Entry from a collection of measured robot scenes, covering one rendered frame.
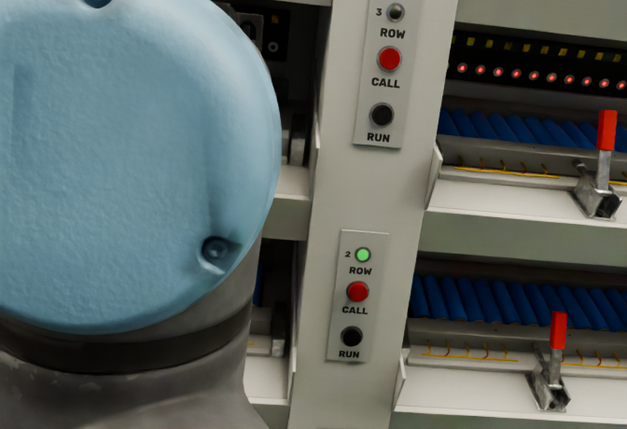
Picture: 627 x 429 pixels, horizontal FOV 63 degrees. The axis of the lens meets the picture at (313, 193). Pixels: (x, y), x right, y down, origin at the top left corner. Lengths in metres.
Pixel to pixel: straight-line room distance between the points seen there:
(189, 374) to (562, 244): 0.39
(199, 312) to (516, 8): 0.36
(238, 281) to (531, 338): 0.47
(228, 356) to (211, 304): 0.03
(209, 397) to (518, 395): 0.44
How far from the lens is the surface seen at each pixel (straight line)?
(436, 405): 0.54
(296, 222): 0.43
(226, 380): 0.18
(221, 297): 0.16
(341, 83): 0.41
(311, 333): 0.47
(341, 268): 0.44
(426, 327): 0.56
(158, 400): 0.17
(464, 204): 0.46
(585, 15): 0.48
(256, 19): 0.35
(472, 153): 0.51
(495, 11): 0.45
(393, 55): 0.41
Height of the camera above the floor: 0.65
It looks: 14 degrees down
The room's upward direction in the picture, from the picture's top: 6 degrees clockwise
